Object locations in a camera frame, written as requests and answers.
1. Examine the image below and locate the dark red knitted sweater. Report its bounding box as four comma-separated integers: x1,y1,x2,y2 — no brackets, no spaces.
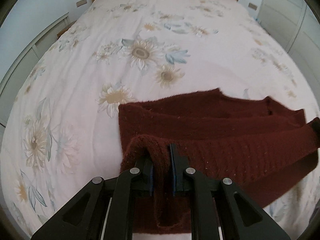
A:
117,88,320,234

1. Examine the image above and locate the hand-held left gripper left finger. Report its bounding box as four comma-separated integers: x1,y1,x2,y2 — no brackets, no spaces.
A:
31,154,155,240

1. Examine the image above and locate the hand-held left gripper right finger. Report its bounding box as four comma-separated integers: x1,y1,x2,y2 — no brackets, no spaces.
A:
169,144,290,240

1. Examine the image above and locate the floral pink bedspread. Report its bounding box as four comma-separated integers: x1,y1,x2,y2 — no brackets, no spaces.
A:
0,0,320,240

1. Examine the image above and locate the white wardrobe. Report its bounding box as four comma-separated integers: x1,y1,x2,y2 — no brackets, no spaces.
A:
257,0,320,100

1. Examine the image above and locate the white louvred cabinet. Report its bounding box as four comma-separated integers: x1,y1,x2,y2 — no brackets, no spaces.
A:
0,12,70,128

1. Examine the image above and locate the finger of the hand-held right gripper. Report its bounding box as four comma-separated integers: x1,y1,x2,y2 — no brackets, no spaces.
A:
307,117,320,153

